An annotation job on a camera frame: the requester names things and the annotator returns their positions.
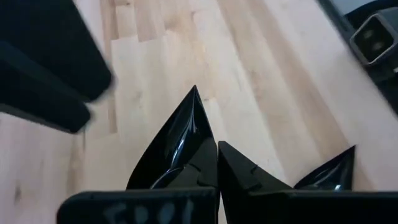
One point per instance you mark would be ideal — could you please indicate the grey table-level camera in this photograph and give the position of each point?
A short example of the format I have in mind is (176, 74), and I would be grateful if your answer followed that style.
(373, 40)

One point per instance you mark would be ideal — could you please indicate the teardrop black plate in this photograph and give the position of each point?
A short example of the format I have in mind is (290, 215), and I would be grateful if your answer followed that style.
(332, 174)
(177, 140)

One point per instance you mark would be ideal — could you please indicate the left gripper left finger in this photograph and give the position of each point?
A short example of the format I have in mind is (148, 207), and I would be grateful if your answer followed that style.
(202, 174)

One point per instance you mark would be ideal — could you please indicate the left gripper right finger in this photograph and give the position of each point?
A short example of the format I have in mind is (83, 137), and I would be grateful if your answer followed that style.
(239, 186)

